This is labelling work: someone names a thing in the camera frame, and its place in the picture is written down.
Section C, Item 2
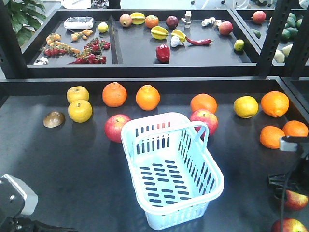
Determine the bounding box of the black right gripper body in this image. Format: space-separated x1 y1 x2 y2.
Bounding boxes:
267 142 309 199

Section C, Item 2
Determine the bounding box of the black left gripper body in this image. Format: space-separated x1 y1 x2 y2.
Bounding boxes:
0 216 77 232

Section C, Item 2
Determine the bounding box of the light blue plastic basket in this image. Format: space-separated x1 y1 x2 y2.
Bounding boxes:
121 112 224 230

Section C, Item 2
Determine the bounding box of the red apple front left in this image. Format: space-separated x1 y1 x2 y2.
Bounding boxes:
281 190 309 211

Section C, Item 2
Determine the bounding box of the red apple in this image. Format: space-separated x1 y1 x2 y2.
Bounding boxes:
104 114 131 143
281 190 309 211
271 218 308 232
190 109 218 135

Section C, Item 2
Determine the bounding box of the red apple front right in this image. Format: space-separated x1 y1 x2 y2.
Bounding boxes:
271 218 308 232

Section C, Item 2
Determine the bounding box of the small orange lower left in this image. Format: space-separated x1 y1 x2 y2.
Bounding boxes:
260 126 285 149

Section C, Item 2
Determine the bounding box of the small orange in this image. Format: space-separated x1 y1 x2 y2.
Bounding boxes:
260 126 285 149
282 120 309 137

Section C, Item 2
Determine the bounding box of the small orange lower right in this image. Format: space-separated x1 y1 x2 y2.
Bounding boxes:
282 120 309 137

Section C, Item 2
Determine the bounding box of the large orange right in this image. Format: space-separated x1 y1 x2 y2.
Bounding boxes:
261 91 290 118

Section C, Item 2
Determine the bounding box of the yellow orange fruit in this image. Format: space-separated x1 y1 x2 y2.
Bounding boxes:
234 96 258 118

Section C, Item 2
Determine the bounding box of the red apple middle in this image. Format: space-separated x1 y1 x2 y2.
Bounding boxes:
190 109 218 135

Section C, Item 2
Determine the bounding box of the brown mushroom cap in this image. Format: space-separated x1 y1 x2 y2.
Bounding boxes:
43 111 65 128

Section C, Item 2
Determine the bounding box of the orange behind apple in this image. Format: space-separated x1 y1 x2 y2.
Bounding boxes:
190 93 218 114

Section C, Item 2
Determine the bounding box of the yellow apple pear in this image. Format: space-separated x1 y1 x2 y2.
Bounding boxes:
66 86 89 103
68 100 93 123

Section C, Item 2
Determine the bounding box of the red apple far left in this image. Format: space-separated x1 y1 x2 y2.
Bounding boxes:
104 114 131 143

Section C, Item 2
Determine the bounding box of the red chili pepper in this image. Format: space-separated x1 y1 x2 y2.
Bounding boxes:
185 37 214 46

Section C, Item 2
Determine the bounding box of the red bell pepper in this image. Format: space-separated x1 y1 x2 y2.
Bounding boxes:
155 44 170 63

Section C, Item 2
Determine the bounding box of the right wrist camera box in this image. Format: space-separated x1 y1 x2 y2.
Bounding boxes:
280 136 307 152

